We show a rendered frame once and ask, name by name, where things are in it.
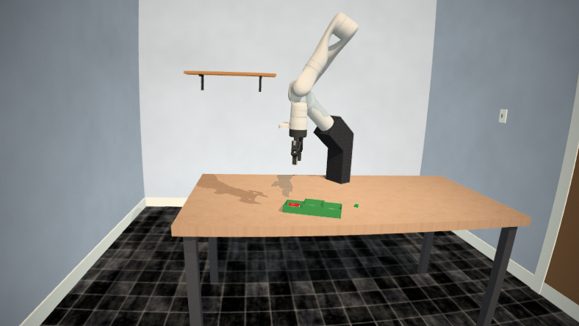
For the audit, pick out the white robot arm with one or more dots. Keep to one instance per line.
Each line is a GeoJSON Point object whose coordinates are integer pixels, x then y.
{"type": "Point", "coordinates": [342, 27]}

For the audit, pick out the green bins with labels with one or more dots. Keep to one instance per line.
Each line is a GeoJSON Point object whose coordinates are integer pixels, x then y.
{"type": "Point", "coordinates": [314, 207]}

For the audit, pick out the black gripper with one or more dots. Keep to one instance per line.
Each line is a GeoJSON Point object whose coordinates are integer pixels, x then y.
{"type": "Point", "coordinates": [297, 144]}

